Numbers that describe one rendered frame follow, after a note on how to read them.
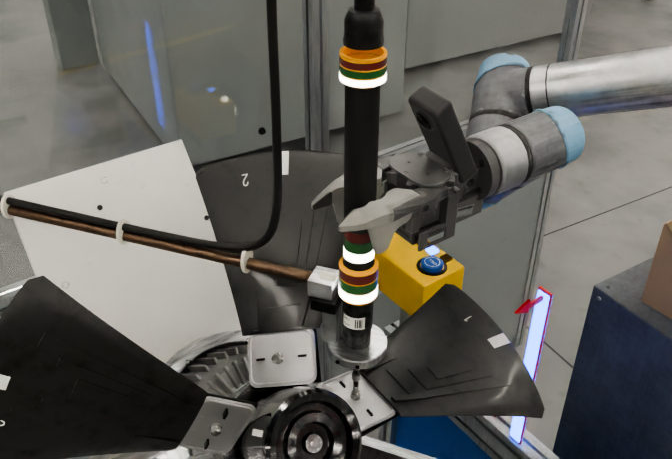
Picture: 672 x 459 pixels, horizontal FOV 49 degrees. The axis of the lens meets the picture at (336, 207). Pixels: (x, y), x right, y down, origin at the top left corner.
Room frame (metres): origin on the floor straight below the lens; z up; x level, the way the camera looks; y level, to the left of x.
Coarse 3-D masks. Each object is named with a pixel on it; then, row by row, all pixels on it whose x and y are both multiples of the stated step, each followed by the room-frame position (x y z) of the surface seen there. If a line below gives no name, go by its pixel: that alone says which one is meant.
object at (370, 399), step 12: (348, 372) 0.67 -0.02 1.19; (324, 384) 0.65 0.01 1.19; (336, 384) 0.65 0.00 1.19; (348, 384) 0.65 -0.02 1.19; (360, 384) 0.65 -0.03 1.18; (348, 396) 0.63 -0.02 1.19; (372, 396) 0.63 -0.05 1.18; (360, 408) 0.61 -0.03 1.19; (372, 408) 0.61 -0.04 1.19; (384, 408) 0.62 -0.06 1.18; (360, 420) 0.59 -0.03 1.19; (372, 420) 0.59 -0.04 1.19; (384, 420) 0.60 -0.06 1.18
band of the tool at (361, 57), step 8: (344, 48) 0.64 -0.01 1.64; (384, 48) 0.64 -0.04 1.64; (344, 56) 0.62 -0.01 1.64; (352, 56) 0.65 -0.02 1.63; (360, 56) 0.65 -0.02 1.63; (368, 56) 0.65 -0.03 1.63; (376, 56) 0.65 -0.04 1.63; (384, 56) 0.62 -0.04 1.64; (360, 80) 0.61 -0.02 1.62; (368, 80) 0.61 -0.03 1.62; (360, 88) 0.61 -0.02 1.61; (368, 88) 0.61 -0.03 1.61
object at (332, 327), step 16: (320, 272) 0.65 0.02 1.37; (336, 272) 0.65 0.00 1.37; (320, 288) 0.63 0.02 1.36; (336, 288) 0.64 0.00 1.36; (320, 304) 0.62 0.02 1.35; (336, 304) 0.62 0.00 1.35; (336, 320) 0.62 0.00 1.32; (336, 336) 0.62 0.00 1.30; (384, 336) 0.64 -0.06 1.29; (336, 352) 0.61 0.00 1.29; (352, 352) 0.61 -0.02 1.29; (368, 352) 0.61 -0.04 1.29; (384, 352) 0.61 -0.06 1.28; (352, 368) 0.59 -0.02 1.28
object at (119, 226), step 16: (272, 0) 0.65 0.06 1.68; (272, 16) 0.65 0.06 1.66; (272, 32) 0.65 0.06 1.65; (272, 48) 0.65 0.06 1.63; (272, 64) 0.65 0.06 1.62; (272, 80) 0.65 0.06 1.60; (272, 96) 0.65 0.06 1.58; (272, 112) 0.65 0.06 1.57; (272, 128) 0.66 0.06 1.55; (272, 144) 0.66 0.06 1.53; (0, 208) 0.77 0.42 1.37; (32, 208) 0.77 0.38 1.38; (48, 208) 0.76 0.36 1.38; (272, 208) 0.66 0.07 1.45; (96, 224) 0.74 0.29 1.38; (112, 224) 0.73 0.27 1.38; (128, 224) 0.73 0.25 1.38; (272, 224) 0.66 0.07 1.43; (176, 240) 0.70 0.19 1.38; (192, 240) 0.69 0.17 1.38; (208, 240) 0.69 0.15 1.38
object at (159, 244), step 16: (16, 208) 0.78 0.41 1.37; (64, 224) 0.75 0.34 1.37; (80, 224) 0.74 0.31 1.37; (128, 240) 0.72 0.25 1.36; (144, 240) 0.71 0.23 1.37; (160, 240) 0.71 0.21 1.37; (192, 256) 0.69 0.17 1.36; (208, 256) 0.68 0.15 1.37; (224, 256) 0.68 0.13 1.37; (240, 256) 0.68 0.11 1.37; (272, 272) 0.66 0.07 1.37; (288, 272) 0.65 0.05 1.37; (304, 272) 0.65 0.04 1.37
